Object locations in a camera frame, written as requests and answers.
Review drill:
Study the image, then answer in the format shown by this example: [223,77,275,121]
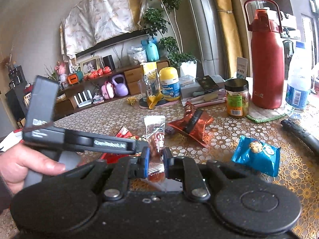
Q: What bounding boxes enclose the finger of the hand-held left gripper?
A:
[134,139,150,155]

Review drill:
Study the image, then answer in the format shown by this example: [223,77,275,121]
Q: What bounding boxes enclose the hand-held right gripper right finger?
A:
[163,148,267,202]

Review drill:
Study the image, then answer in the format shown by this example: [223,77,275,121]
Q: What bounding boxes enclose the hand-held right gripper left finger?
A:
[47,147,150,201]

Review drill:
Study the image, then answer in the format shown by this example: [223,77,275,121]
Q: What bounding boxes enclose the clear sausage packet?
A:
[144,116,166,182]

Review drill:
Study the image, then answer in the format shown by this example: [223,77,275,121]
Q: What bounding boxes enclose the orange foil snack packet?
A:
[168,102,214,147]

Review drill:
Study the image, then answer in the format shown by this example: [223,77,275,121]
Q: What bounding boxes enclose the red cardboard box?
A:
[0,129,24,152]

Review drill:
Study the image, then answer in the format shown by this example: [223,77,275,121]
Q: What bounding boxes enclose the person's left hand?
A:
[0,142,66,196]

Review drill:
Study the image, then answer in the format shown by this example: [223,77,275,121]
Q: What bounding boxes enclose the red snack packet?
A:
[100,126,150,163]

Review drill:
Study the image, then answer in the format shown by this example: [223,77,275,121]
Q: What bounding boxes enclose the white router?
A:
[74,90,93,107]

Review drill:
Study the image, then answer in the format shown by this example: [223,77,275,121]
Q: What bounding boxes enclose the banana peel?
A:
[147,93,163,109]

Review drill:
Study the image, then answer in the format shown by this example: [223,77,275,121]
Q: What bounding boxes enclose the glass cup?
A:
[141,80,152,102]

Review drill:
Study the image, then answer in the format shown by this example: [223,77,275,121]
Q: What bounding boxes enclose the pink toy case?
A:
[101,81,115,99]

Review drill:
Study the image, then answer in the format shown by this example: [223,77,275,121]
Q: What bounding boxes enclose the orange green clock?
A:
[67,71,83,84]

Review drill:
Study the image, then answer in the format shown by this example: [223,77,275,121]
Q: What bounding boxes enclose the purple kettlebell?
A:
[111,75,129,97]

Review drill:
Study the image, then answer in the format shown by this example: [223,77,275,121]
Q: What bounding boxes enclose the yellow lid supplement bottle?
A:
[159,67,180,102]

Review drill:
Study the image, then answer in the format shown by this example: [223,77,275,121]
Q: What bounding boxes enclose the yellow foil pouch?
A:
[141,62,160,100]

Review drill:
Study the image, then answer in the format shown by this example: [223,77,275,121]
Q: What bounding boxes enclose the row of red ornaments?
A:
[85,66,112,80]

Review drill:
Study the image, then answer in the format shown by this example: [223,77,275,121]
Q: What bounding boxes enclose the pink doll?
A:
[55,61,68,80]

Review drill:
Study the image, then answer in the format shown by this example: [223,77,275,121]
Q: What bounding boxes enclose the wooden television cabinet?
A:
[55,57,170,120]

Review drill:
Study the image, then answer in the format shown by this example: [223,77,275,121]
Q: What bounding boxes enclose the grey flat box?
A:
[180,76,225,99]

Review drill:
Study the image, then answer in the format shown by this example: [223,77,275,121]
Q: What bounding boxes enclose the black side cabinet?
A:
[5,66,32,130]

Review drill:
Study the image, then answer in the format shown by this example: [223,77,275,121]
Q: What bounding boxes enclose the pink books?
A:
[184,91,226,106]

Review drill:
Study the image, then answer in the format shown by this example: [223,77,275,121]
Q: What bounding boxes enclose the black speaker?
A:
[103,55,115,71]

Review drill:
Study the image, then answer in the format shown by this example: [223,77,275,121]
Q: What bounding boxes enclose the clear plastic bag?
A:
[128,47,147,64]

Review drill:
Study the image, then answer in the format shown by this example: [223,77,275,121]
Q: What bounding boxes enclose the blue snack packet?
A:
[232,136,281,177]

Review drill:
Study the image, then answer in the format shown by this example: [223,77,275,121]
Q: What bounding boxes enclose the white plant pot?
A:
[180,60,197,77]

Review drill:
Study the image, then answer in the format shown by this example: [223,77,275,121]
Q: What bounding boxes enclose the black flat box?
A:
[196,75,220,90]

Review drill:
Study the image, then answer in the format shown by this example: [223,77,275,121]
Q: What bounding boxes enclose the light blue jug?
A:
[142,38,160,62]

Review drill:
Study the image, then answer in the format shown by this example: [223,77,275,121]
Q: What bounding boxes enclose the glass jar with black lid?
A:
[224,78,250,118]

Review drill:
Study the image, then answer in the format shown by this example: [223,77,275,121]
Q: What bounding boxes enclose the black television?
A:
[75,28,150,58]

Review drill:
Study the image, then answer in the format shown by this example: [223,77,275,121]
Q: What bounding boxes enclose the green edged cloth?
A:
[247,102,287,123]

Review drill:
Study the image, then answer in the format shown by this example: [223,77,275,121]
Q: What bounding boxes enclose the white paper card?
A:
[236,57,248,79]

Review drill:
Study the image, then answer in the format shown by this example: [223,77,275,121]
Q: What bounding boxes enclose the floral dust cloth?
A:
[60,0,142,58]

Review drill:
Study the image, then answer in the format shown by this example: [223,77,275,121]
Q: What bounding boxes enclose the red thermos bottle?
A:
[244,0,285,109]

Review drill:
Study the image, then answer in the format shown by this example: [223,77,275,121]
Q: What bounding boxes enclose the standing air conditioner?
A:
[183,0,243,61]

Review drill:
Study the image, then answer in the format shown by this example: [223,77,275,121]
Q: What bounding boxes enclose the yellow curtain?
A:
[212,0,243,58]

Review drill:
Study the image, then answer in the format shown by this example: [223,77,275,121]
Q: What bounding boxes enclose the clear water bottle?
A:
[285,41,313,112]

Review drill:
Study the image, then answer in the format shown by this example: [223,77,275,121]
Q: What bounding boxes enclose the white washing machine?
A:
[280,9,303,63]

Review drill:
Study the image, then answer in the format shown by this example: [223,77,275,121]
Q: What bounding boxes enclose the photo frame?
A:
[80,56,100,76]

